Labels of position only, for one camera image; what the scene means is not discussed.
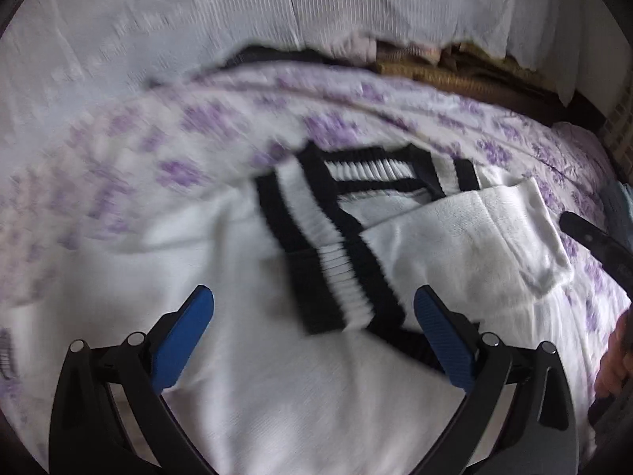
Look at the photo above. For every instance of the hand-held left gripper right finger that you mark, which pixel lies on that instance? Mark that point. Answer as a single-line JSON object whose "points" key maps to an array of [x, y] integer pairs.
{"points": [[442, 341]]}

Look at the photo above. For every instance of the dark cloth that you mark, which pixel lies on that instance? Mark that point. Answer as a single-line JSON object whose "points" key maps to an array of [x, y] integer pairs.
{"points": [[257, 54]]}

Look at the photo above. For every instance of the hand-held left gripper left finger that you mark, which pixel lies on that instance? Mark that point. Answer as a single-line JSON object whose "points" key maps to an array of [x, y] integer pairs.
{"points": [[184, 336]]}

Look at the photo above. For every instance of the pale pink cloth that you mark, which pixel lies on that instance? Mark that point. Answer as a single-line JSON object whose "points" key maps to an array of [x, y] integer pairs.
{"points": [[352, 45]]}

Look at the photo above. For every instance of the brown woven pile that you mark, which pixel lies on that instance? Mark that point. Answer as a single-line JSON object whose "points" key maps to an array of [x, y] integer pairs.
{"points": [[445, 67]]}

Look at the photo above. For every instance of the white sweater with black stripes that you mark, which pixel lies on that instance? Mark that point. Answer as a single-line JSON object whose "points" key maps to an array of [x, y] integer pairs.
{"points": [[277, 405]]}

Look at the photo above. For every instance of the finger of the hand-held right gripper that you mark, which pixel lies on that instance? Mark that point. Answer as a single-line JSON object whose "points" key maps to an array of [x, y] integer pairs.
{"points": [[591, 237]]}

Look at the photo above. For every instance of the purple floral bedsheet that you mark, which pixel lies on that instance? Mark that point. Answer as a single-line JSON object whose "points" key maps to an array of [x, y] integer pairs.
{"points": [[207, 109]]}

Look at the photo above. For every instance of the white lace cover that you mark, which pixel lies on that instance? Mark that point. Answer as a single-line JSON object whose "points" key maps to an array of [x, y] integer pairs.
{"points": [[148, 15]]}

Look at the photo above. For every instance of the person's right hand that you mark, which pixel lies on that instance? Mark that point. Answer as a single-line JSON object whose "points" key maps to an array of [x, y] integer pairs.
{"points": [[615, 361]]}

